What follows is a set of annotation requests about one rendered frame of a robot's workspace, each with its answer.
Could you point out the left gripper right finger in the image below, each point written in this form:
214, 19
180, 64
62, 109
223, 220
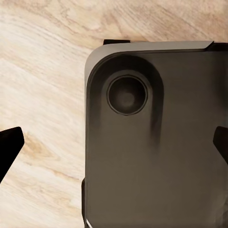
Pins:
220, 141

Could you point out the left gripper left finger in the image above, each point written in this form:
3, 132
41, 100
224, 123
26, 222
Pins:
11, 142

